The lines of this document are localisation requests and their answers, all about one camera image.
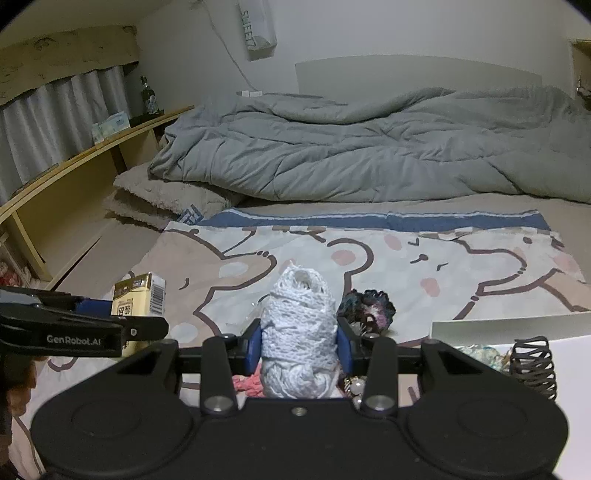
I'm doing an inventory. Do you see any pink white crochet doll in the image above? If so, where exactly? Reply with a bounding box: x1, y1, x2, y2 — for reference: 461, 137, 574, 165
232, 371, 264, 398

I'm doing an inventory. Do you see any white crochet lace roll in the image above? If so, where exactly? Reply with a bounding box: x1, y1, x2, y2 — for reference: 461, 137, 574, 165
260, 264, 339, 399

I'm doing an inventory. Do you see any yellow small carton box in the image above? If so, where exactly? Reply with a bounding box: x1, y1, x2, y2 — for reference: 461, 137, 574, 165
111, 272, 169, 357

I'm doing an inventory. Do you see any green blue brocade pouch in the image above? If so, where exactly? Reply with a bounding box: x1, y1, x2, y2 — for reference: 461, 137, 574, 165
457, 344, 512, 374

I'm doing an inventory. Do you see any black hair claw clip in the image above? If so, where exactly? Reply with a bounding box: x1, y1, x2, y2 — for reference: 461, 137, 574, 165
509, 336, 558, 402

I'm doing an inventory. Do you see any person left hand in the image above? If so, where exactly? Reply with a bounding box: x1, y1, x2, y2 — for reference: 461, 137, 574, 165
1, 356, 37, 479

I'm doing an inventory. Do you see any dark blue floral scrunchie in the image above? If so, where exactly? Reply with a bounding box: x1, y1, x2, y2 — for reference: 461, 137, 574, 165
337, 289, 397, 336

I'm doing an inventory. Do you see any wooden bedside shelf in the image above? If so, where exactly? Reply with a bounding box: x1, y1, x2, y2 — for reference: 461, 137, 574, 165
1, 107, 191, 289

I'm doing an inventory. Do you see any beige fluffy pillow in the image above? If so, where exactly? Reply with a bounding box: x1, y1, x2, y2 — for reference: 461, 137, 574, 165
103, 163, 242, 231

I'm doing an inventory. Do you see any grey curtain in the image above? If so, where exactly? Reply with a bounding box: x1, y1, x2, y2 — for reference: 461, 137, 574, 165
1, 66, 130, 202

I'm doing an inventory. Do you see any tissue box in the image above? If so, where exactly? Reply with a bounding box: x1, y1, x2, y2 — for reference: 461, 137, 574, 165
91, 111, 130, 145

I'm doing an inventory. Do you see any white storage box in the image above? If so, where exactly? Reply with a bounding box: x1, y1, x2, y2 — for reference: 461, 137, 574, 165
430, 312, 590, 479

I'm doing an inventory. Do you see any grey comforter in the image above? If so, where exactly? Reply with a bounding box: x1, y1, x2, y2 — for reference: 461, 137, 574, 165
149, 86, 590, 203

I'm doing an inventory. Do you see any green glass bottle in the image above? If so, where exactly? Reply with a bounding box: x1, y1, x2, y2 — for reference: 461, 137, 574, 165
140, 76, 160, 115

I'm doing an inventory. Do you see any white headboard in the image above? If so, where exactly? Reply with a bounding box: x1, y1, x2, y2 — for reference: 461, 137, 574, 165
295, 55, 542, 101

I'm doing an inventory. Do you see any white wardrobe shelf unit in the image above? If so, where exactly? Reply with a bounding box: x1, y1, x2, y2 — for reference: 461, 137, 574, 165
570, 39, 591, 110

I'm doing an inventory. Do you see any white charger with cable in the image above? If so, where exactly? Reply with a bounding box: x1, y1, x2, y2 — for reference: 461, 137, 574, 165
192, 0, 263, 97

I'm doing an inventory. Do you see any white wall hanging bag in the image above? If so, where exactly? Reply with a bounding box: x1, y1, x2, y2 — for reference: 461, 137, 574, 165
236, 0, 277, 61

